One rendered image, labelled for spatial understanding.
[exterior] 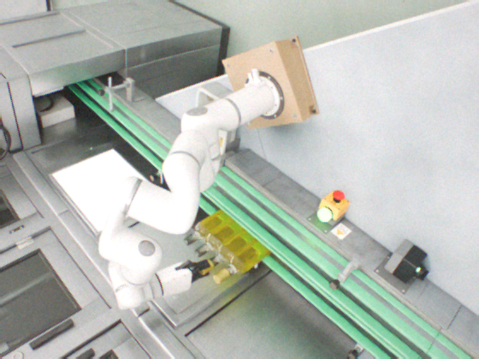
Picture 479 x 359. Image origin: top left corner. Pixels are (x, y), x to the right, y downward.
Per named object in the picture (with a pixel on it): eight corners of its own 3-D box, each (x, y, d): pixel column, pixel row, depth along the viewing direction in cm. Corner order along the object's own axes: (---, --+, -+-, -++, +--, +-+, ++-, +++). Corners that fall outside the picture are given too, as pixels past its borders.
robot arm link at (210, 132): (239, 98, 107) (194, 120, 98) (243, 141, 114) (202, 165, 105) (215, 91, 113) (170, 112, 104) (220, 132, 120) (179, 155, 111)
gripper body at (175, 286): (159, 304, 119) (192, 292, 124) (159, 285, 113) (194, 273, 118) (150, 285, 124) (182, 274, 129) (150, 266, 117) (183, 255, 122)
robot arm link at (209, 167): (199, 150, 88) (209, 208, 97) (217, 106, 107) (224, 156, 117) (159, 151, 90) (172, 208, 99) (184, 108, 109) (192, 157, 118)
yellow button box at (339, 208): (328, 204, 133) (316, 214, 129) (334, 188, 128) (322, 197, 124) (345, 216, 130) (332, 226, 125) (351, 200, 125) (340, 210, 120)
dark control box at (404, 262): (395, 254, 120) (383, 267, 115) (406, 237, 115) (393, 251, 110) (417, 269, 116) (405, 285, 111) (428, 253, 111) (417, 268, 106)
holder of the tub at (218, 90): (208, 138, 167) (194, 145, 163) (215, 80, 149) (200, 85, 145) (237, 160, 159) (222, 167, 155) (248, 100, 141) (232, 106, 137)
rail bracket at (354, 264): (350, 260, 118) (325, 285, 110) (358, 244, 113) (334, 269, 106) (361, 268, 116) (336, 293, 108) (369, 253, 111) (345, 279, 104)
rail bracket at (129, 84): (139, 97, 188) (97, 111, 175) (139, 66, 177) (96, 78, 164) (144, 102, 186) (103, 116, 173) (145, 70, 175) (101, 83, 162)
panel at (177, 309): (114, 150, 186) (48, 178, 166) (114, 145, 184) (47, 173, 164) (249, 276, 144) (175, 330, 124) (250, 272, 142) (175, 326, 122)
